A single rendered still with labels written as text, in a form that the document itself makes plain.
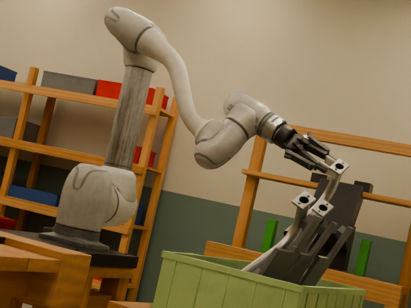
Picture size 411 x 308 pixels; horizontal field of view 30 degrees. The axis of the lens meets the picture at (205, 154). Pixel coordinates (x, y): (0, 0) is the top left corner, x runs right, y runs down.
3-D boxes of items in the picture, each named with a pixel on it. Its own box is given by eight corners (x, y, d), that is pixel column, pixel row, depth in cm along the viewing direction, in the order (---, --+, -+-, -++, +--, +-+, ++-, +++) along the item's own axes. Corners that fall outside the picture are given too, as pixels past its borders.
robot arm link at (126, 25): (150, 18, 260) (164, 30, 273) (112, -8, 266) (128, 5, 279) (128, 50, 261) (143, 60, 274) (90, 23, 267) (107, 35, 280)
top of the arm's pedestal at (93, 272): (57, 258, 279) (59, 247, 279) (131, 278, 266) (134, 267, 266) (1, 254, 250) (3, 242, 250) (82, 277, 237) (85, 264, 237)
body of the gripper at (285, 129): (273, 131, 240) (297, 146, 236) (289, 118, 244) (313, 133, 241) (270, 148, 245) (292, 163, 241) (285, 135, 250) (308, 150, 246)
